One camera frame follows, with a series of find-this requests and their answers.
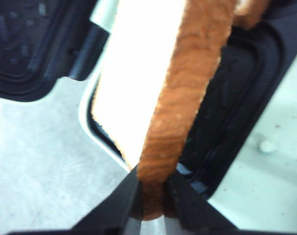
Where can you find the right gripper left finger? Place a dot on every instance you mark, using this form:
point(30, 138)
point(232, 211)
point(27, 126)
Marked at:
point(119, 214)

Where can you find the breakfast maker hinged lid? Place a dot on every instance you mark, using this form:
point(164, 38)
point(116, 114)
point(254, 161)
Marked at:
point(44, 40)

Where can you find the white bread slice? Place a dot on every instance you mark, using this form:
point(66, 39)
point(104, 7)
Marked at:
point(159, 59)
point(248, 13)

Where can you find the mint green breakfast maker base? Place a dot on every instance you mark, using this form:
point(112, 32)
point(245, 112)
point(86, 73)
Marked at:
point(57, 163)

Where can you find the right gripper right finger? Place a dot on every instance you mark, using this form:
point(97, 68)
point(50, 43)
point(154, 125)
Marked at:
point(188, 213)

